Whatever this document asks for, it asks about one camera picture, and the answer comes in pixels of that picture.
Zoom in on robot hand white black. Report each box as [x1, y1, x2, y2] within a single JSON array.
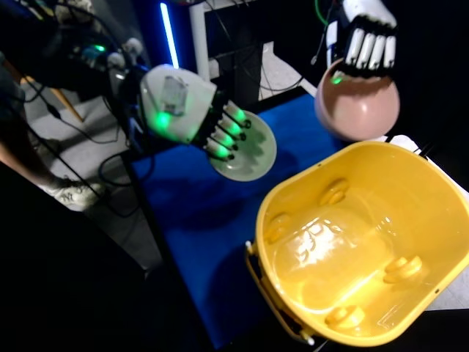
[[329, 0, 399, 86], [139, 64, 253, 163]]

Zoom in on large pink bowl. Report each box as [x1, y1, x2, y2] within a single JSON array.
[[314, 58, 401, 142]]

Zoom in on small grey bowl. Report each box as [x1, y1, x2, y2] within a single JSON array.
[[208, 109, 278, 183]]

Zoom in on yellow plastic tub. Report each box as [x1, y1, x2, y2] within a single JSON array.
[[244, 141, 469, 348]]

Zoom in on blue light strip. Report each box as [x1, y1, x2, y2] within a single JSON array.
[[159, 2, 180, 69]]

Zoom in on wooden stick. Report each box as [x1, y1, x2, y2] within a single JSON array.
[[21, 75, 85, 122]]

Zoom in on blue table mat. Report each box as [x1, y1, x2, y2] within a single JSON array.
[[130, 93, 349, 349]]

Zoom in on person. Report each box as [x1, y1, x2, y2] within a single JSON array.
[[0, 51, 106, 212]]

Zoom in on green cable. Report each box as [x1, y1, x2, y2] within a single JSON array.
[[314, 0, 330, 26]]

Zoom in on white frame post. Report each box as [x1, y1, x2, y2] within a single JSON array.
[[188, 0, 212, 81]]

